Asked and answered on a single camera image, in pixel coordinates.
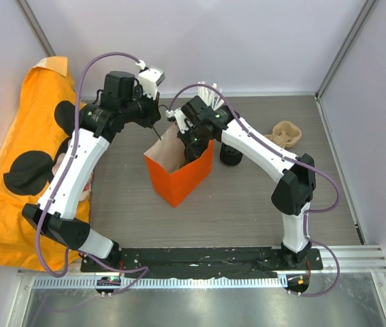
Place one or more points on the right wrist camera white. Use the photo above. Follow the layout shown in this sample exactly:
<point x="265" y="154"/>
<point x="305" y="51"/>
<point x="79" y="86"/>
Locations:
<point x="178" y="117"/>

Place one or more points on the white wrapped straws bundle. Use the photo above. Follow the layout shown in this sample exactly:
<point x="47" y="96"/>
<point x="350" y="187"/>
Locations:
<point x="209" y="96"/>

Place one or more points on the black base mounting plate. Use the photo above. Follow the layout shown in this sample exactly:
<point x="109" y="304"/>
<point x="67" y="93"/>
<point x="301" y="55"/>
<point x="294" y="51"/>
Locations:
<point x="214" y="262"/>

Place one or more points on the slotted aluminium rail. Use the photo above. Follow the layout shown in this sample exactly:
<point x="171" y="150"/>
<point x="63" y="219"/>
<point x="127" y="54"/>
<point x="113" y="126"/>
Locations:
<point x="105" y="282"/>

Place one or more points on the orange paper bag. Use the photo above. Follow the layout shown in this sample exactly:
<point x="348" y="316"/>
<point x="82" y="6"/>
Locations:
<point x="172" y="176"/>

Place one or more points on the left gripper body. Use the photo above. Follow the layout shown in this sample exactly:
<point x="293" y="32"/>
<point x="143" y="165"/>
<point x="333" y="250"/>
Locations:
<point x="144" y="107"/>

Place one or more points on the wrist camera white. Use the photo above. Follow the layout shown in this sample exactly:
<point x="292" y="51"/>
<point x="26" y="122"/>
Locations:
<point x="178" y="117"/>
<point x="150" y="78"/>

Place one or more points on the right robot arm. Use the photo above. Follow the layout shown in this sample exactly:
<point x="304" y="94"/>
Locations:
<point x="198" y="123"/>

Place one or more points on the black plastic cup lid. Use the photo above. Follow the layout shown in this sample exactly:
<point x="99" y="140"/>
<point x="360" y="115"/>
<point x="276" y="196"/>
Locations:
<point x="191" y="153"/>

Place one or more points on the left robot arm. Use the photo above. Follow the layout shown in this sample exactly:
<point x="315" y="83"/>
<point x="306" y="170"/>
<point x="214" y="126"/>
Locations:
<point x="125" y="98"/>

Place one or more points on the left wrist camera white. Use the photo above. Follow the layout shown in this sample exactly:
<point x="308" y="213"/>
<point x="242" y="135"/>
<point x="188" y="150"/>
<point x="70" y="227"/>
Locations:
<point x="150" y="78"/>

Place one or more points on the brown pulp cup carrier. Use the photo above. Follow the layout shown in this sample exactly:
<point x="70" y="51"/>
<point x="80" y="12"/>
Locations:
<point x="285" y="134"/>

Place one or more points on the orange cartoon mouse cloth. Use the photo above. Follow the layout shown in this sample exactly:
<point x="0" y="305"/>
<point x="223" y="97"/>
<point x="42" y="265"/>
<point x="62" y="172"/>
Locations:
<point x="32" y="151"/>

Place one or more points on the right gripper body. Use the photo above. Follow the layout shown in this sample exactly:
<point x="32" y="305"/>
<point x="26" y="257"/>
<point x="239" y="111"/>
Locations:
<point x="194" y="135"/>

